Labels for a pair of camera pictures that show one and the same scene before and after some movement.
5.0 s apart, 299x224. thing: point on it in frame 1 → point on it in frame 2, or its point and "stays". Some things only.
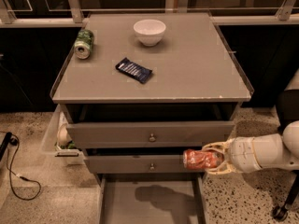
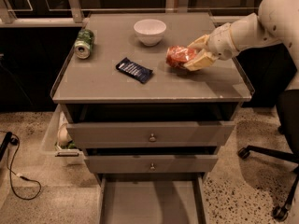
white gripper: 242,154 → 220,43
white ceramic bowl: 149,32 stays
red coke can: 194,160 → 178,55
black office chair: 288,112 stays
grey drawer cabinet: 135,91 stays
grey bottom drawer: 152,198 stays
